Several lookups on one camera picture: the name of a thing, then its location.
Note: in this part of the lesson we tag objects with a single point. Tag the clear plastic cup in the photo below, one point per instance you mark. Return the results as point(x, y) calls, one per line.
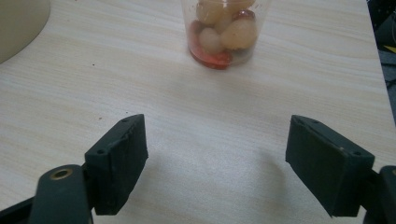
point(224, 32)

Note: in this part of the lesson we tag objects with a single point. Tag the pale round fruit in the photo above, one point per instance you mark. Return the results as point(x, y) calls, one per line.
point(214, 11)
point(240, 34)
point(211, 40)

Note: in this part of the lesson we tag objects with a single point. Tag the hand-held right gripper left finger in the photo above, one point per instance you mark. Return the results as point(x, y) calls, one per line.
point(120, 165)

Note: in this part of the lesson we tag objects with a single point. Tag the red fruit slice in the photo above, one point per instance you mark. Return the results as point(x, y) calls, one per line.
point(214, 57)

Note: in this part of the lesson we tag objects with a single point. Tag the beige round bowl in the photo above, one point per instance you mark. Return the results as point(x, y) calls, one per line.
point(19, 25)

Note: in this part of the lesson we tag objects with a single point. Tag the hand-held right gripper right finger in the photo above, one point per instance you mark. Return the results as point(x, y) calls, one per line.
point(327, 165)

